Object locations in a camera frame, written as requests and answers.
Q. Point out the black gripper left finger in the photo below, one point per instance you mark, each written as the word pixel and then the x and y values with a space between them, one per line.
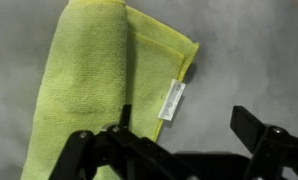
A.
pixel 72 156

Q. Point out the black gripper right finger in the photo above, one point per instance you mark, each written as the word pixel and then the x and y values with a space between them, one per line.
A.
pixel 272 146

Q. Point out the yellow-green microfiber cloth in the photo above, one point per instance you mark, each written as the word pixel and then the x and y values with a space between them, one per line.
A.
pixel 85 66

